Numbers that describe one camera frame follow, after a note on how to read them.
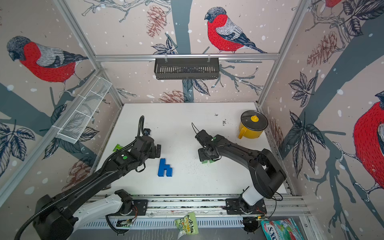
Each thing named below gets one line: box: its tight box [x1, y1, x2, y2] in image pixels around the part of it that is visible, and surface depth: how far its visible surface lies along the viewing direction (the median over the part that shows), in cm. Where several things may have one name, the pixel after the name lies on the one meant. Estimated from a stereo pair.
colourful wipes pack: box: [261, 217, 305, 240], surface depth 67 cm
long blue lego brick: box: [158, 158, 173, 177], surface depth 86 cm
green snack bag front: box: [175, 211, 199, 240], surface depth 70 cm
